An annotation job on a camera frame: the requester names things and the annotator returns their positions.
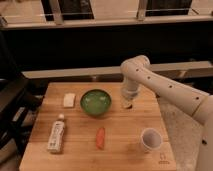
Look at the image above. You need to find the white tofu block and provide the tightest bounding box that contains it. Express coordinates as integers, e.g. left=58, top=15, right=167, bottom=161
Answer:
left=63, top=93, right=76, bottom=108

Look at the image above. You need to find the green bowl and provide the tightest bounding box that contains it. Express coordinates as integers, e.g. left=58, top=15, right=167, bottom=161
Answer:
left=80, top=89, right=111, bottom=117

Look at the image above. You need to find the white labelled bottle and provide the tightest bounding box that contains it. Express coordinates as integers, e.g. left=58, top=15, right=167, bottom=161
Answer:
left=47, top=114, right=65, bottom=153

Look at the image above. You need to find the orange carrot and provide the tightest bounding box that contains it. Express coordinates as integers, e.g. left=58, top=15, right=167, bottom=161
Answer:
left=96, top=127, right=105, bottom=150

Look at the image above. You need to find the black chair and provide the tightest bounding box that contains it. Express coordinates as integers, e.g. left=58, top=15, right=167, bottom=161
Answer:
left=0, top=77, right=42, bottom=153

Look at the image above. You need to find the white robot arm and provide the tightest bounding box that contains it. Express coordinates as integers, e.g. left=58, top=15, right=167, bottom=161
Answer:
left=120, top=55, right=213, bottom=171

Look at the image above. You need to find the white paper cup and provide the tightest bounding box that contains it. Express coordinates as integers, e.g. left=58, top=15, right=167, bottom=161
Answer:
left=140, top=128, right=163, bottom=153

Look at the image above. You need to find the wooden cutting board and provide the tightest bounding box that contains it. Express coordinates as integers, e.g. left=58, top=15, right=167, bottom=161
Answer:
left=20, top=83, right=176, bottom=171

